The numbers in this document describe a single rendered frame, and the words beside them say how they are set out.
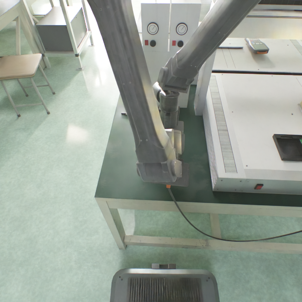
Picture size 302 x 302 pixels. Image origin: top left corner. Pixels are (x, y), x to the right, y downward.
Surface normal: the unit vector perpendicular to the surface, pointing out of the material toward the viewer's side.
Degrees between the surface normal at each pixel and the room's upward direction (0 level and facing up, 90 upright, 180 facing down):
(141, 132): 74
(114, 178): 0
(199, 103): 90
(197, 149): 0
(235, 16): 114
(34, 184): 0
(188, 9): 90
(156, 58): 90
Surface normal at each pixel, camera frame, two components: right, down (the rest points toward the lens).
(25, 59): 0.01, -0.64
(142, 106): -0.30, 0.54
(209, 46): 0.04, 0.97
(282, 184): -0.06, 0.78
